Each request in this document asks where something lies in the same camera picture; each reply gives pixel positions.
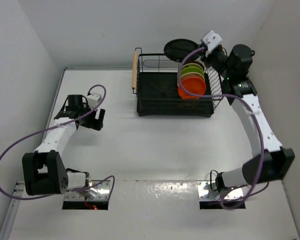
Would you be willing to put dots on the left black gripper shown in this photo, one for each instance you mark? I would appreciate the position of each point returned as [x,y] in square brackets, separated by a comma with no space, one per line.
[94,123]

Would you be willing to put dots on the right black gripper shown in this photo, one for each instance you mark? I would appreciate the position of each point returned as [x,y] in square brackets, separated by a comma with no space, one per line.
[206,59]

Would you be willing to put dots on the brown yellow patterned plate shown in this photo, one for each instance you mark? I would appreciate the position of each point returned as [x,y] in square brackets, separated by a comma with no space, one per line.
[197,63]

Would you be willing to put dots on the lime green plate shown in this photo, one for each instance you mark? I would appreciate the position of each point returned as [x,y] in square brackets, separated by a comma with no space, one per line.
[192,70]

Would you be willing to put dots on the beige floral plate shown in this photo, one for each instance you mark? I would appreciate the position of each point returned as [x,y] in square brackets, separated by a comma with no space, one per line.
[189,65]

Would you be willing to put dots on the cream plate with black patch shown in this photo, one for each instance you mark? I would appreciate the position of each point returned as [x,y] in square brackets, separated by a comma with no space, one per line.
[190,75]

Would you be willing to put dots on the orange plate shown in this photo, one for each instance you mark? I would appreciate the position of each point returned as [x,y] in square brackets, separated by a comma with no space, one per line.
[197,90]

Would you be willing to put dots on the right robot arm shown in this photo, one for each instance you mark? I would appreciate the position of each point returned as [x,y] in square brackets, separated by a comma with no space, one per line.
[270,159]

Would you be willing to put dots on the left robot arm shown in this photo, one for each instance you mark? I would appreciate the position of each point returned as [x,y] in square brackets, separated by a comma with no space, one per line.
[43,169]

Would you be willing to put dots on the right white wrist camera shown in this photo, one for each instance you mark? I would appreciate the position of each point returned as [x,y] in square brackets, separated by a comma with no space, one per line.
[212,40]

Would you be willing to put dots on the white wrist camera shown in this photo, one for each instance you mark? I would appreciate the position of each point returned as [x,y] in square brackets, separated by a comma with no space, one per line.
[93,100]
[212,40]

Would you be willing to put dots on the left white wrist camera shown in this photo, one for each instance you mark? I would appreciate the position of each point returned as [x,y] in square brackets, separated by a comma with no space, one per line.
[93,100]

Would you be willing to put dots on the black wire dish rack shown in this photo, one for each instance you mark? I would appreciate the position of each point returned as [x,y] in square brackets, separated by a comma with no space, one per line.
[154,82]

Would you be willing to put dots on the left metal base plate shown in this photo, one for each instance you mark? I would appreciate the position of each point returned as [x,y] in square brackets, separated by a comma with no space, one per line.
[94,194]

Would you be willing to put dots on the metal base plate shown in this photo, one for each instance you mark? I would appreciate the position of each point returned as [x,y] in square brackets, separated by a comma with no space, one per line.
[207,192]
[94,194]

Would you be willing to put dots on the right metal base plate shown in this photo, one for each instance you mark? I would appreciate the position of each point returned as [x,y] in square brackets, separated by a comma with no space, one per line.
[207,192]

